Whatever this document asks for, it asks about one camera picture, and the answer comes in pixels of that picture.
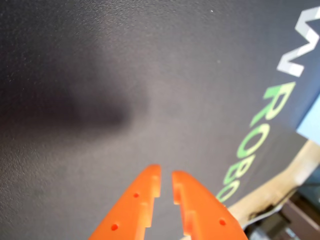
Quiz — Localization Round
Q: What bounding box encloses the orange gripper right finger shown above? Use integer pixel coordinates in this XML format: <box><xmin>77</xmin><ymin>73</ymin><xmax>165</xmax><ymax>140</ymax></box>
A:
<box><xmin>171</xmin><ymin>170</ymin><xmax>249</xmax><ymax>240</ymax></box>

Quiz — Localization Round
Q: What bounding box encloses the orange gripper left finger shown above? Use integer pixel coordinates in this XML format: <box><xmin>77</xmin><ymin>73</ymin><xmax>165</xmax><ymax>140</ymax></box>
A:
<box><xmin>87</xmin><ymin>163</ymin><xmax>162</xmax><ymax>240</ymax></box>

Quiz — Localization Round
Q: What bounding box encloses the dark brown furniture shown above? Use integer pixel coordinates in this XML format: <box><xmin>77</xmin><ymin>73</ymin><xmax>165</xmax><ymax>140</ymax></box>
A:
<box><xmin>279</xmin><ymin>197</ymin><xmax>320</xmax><ymax>233</ymax></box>

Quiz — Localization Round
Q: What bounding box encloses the dark mat WOWROBO print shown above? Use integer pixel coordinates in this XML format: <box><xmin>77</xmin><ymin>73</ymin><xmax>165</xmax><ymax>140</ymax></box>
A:
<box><xmin>0</xmin><ymin>0</ymin><xmax>320</xmax><ymax>240</ymax></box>

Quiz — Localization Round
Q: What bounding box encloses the grey cable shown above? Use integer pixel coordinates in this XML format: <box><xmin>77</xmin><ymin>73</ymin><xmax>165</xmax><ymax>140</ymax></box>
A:
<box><xmin>242</xmin><ymin>203</ymin><xmax>285</xmax><ymax>228</ymax></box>

